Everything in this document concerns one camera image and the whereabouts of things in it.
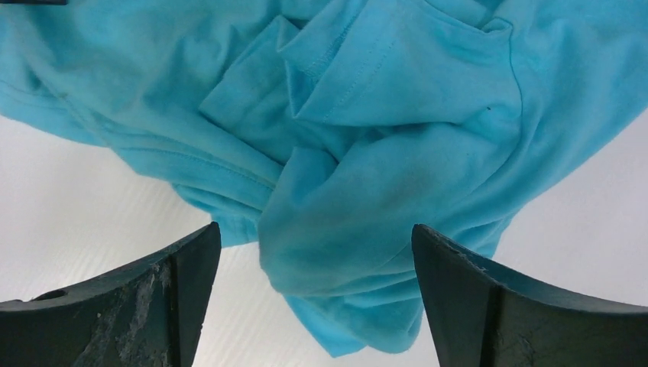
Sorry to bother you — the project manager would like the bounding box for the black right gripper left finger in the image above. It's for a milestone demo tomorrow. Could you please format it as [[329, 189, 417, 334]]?
[[1, 222, 221, 366]]

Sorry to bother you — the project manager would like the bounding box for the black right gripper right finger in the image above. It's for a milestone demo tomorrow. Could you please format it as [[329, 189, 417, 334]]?
[[412, 225, 647, 366]]

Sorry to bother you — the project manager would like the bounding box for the turquoise t-shirt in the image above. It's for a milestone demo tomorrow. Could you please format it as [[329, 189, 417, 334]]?
[[1, 1, 647, 357]]

